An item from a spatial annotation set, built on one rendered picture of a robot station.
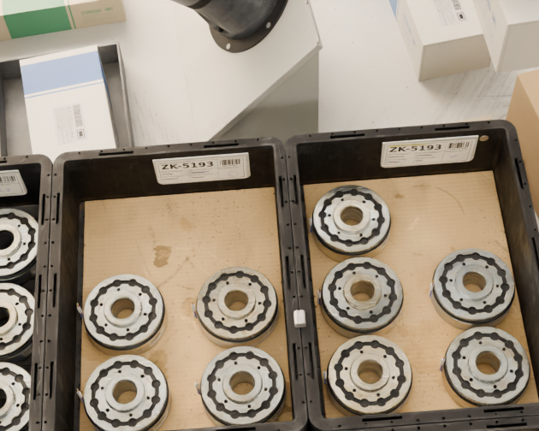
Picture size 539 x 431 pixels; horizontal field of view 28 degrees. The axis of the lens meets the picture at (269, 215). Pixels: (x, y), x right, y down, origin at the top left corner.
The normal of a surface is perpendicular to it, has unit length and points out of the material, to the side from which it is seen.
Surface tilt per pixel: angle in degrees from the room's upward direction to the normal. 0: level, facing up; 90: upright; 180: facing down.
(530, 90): 0
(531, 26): 90
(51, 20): 90
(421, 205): 0
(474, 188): 0
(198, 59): 47
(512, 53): 90
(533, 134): 90
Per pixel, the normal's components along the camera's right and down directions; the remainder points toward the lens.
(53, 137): -0.04, -0.50
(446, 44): 0.22, 0.84
